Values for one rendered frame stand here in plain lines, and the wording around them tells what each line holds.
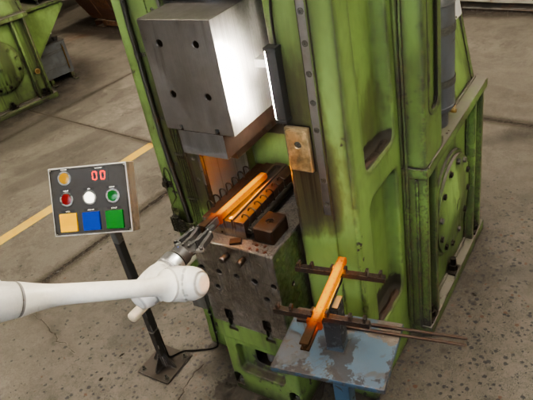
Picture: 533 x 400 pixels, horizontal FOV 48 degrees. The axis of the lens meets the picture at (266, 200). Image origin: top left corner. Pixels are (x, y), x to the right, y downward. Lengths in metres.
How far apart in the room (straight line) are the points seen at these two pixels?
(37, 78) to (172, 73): 5.06
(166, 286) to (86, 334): 1.77
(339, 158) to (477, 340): 1.39
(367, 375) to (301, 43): 1.09
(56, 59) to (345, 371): 6.03
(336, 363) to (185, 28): 1.20
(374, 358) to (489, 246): 1.67
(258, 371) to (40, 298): 1.33
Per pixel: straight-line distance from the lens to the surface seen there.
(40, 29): 7.28
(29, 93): 7.05
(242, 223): 2.24
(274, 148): 2.61
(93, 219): 2.49
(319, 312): 1.88
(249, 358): 2.83
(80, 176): 2.51
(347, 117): 1.94
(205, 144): 2.12
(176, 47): 2.00
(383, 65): 2.25
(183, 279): 1.83
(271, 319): 2.42
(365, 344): 2.14
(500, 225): 3.78
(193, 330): 3.32
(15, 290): 1.73
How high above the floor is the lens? 2.26
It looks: 33 degrees down
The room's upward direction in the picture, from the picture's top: 11 degrees counter-clockwise
